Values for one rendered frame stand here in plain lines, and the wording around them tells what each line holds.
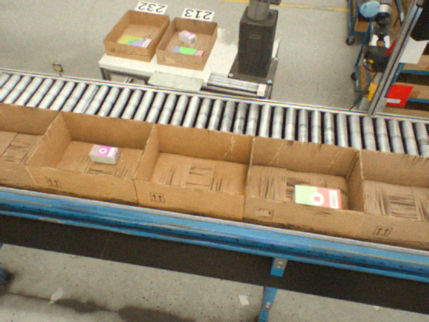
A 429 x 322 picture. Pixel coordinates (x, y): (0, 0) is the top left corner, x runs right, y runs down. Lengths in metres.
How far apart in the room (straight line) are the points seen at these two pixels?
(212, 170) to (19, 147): 0.83
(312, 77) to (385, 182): 2.10
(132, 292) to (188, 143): 1.04
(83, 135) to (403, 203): 1.31
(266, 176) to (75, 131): 0.82
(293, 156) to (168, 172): 0.50
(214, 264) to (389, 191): 0.75
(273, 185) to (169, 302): 1.01
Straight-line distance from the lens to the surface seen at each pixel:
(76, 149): 1.73
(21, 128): 1.87
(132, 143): 1.65
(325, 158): 1.54
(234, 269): 1.62
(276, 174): 1.56
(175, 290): 2.26
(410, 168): 1.62
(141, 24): 2.74
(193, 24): 2.60
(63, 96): 2.26
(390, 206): 1.60
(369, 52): 1.98
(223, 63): 2.36
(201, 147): 1.56
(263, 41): 2.13
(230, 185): 1.51
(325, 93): 3.48
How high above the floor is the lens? 2.08
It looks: 49 degrees down
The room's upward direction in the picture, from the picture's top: 1 degrees clockwise
